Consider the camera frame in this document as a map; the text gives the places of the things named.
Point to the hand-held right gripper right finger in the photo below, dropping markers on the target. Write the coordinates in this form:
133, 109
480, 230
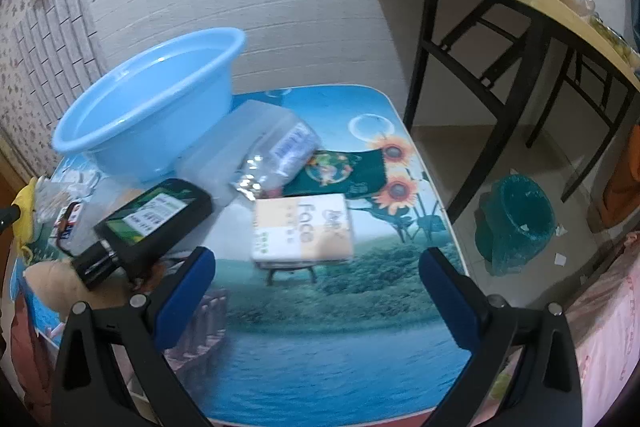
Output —
445, 297

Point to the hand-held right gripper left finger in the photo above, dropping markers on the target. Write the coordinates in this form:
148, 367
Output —
187, 292

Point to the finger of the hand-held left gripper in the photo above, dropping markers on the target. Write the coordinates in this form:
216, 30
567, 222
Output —
7, 214

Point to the yellow sponge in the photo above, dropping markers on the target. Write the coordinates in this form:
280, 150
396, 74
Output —
27, 202

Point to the blue white labelled pack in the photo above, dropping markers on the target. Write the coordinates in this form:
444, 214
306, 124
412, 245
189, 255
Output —
70, 222

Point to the tan lumpy object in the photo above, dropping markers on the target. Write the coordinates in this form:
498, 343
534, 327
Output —
55, 282

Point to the black bottle with green label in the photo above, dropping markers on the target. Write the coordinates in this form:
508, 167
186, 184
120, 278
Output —
150, 217

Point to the orange white tissue pack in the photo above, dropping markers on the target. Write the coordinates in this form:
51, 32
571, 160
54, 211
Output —
300, 232

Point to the clear plastic container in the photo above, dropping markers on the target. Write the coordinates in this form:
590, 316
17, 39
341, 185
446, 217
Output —
215, 157

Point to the dark green printed packet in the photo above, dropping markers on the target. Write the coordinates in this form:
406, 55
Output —
345, 172

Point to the light blue plastic basin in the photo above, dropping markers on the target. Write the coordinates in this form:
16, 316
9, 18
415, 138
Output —
150, 107

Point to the landscape print desktop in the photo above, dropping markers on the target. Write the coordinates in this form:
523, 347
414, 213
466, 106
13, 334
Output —
325, 332

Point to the green lined trash bin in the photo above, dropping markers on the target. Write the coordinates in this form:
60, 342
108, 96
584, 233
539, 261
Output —
515, 222

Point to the clear foil snack bag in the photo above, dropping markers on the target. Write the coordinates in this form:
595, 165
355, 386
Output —
280, 152

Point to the pink blanket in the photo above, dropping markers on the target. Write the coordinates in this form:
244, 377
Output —
610, 332

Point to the orange cloth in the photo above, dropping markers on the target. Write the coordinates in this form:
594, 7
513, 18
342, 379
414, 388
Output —
625, 187

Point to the pile of yellow-green fruits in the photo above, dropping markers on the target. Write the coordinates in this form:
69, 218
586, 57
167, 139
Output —
620, 44

